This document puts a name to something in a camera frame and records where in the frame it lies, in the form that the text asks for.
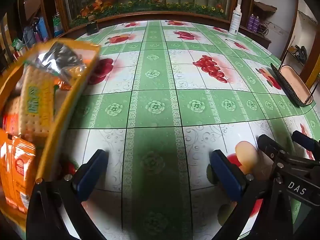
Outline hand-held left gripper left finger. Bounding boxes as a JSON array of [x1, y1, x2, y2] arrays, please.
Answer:
[[26, 149, 109, 240]]

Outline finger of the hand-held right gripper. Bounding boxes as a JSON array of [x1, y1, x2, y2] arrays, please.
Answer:
[[292, 131, 320, 154], [257, 134, 285, 157]]

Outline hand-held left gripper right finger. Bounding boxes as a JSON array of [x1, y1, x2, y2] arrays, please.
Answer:
[[210, 149, 294, 240]]

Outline large orange biscuit packet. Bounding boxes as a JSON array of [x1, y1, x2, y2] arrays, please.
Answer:
[[0, 127, 38, 213]]

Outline yellow tray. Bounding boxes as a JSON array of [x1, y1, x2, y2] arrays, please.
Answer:
[[0, 39, 102, 215]]

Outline yellow cracker packet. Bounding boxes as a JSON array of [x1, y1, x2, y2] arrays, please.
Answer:
[[19, 64, 59, 140]]

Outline dark shoes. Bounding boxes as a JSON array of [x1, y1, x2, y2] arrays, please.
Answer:
[[287, 44, 308, 67]]

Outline silver black snack packet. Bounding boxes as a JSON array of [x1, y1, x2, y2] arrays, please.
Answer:
[[32, 41, 87, 85]]

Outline white spray bottle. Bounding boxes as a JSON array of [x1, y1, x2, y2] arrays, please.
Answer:
[[229, 4, 242, 35]]

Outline small black box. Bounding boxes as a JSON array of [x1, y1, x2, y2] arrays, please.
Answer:
[[85, 21, 99, 34]]

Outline green white bag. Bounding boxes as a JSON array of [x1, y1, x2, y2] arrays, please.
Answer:
[[11, 39, 25, 55]]

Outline green bottle pack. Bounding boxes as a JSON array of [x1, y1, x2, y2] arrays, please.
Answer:
[[52, 14, 64, 37]]

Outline blue thermos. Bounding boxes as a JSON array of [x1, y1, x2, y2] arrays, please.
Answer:
[[37, 17, 49, 42]]

